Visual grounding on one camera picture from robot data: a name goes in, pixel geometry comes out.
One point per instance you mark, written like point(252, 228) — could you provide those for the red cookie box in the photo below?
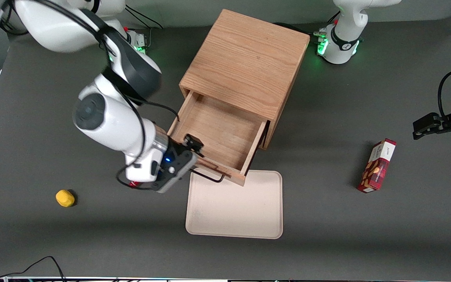
point(377, 168)

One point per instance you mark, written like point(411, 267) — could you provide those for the oak drawer with wide front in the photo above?
point(221, 133)

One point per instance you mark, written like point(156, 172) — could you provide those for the beige rectangular tray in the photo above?
point(233, 211)

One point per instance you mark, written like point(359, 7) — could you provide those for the red cola bottle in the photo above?
point(132, 184)

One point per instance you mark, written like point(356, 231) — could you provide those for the yellow lemon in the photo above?
point(65, 198)

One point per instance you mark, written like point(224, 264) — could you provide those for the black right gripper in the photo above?
point(179, 150)

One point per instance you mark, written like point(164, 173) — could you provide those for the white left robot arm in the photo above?
point(343, 43)

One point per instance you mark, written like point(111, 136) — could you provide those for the oak wooden drawer cabinet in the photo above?
point(245, 58)

